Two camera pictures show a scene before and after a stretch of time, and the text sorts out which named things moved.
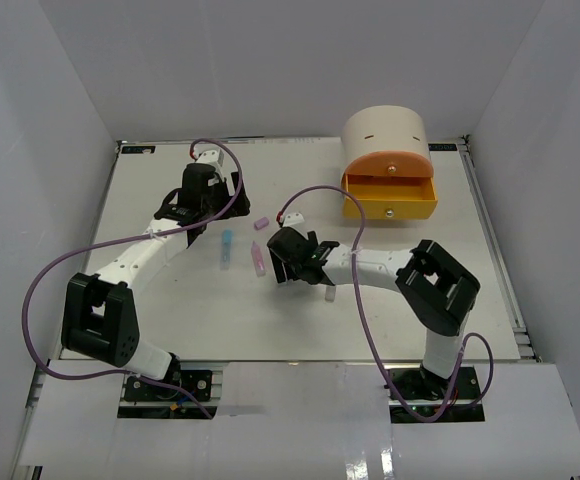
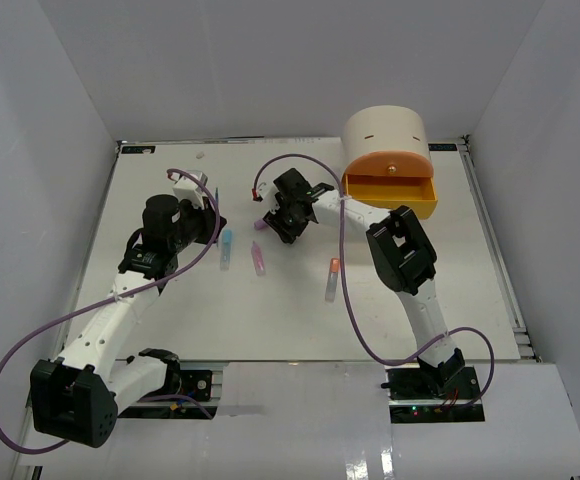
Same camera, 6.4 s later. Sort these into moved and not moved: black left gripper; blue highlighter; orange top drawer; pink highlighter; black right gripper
Moved: black right gripper; black left gripper
Not moved: pink highlighter; orange top drawer; blue highlighter
